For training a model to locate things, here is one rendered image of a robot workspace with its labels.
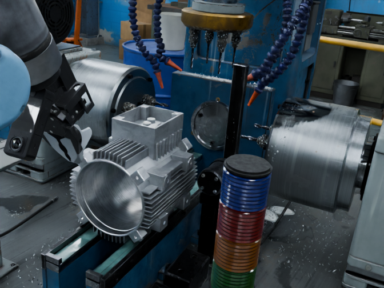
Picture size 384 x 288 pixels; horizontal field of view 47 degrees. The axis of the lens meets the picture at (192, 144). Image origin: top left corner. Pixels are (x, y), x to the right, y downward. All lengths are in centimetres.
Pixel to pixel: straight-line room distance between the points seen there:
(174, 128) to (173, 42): 228
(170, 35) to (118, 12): 491
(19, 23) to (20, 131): 17
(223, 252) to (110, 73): 75
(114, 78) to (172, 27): 198
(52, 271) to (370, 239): 64
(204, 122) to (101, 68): 32
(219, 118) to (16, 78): 85
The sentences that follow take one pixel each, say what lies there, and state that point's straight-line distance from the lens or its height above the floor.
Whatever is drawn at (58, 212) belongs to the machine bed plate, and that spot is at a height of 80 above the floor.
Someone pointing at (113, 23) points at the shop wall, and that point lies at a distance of 813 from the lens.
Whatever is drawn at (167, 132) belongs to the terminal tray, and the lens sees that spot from 90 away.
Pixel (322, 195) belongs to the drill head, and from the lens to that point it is 102.
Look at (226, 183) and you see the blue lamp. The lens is 55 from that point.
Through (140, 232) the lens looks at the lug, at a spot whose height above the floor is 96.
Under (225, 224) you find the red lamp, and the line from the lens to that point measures 57.
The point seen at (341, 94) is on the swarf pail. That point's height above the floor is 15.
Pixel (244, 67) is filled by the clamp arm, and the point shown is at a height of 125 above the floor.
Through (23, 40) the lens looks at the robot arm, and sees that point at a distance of 65.
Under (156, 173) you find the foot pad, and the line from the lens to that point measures 83.
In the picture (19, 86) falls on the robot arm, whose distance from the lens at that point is 49.
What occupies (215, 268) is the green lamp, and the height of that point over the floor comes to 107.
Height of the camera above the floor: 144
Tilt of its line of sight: 22 degrees down
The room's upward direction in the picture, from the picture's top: 5 degrees clockwise
